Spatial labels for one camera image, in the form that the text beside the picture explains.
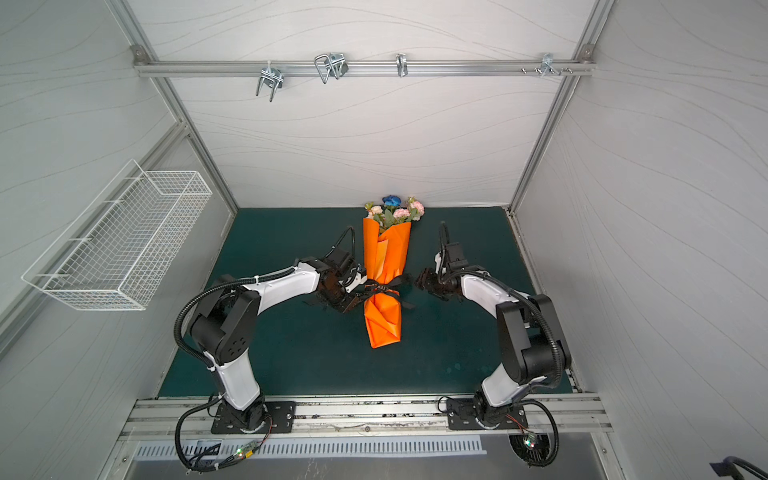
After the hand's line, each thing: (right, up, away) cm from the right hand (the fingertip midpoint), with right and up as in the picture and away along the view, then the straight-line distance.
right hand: (426, 279), depth 93 cm
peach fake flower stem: (-18, +24, +20) cm, 36 cm away
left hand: (-23, -7, -1) cm, 24 cm away
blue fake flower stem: (-11, +27, +20) cm, 35 cm away
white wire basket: (-75, +10, -26) cm, 80 cm away
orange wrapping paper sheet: (-13, +9, +5) cm, 16 cm away
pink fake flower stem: (-2, +23, +21) cm, 31 cm away
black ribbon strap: (-13, -2, -1) cm, 14 cm away
